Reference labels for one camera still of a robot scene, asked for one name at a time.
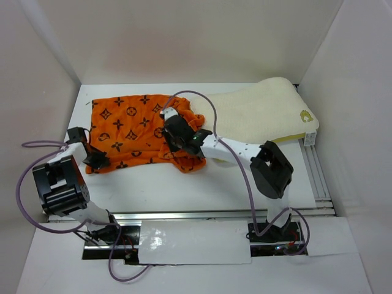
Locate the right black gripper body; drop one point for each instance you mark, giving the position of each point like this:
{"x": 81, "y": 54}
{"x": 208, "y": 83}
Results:
{"x": 175, "y": 144}

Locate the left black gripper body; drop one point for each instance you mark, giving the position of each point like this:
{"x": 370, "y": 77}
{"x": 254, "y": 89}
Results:
{"x": 95, "y": 159}

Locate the orange patterned pillowcase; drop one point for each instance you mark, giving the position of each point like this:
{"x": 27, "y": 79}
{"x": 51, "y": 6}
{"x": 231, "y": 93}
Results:
{"x": 129, "y": 130}

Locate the cream white pillow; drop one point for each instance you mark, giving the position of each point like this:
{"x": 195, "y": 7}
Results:
{"x": 270, "y": 110}

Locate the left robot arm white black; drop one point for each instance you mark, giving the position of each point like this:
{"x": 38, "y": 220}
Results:
{"x": 63, "y": 192}

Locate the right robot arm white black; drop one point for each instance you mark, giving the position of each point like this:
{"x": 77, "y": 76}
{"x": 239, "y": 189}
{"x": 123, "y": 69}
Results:
{"x": 271, "y": 170}

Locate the white cover plate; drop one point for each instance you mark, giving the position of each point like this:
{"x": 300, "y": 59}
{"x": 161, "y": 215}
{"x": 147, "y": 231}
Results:
{"x": 201, "y": 242}

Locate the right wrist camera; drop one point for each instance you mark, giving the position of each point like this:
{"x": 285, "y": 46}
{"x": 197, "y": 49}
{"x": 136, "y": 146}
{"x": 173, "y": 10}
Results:
{"x": 167, "y": 113}

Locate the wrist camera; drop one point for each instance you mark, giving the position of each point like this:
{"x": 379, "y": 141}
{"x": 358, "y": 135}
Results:
{"x": 167, "y": 113}
{"x": 77, "y": 134}

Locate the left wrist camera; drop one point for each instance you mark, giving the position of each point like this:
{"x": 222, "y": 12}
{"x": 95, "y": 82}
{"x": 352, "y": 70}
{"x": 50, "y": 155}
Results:
{"x": 77, "y": 134}

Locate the aluminium side rail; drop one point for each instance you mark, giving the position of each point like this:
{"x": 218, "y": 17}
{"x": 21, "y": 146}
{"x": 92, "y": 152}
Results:
{"x": 314, "y": 170}

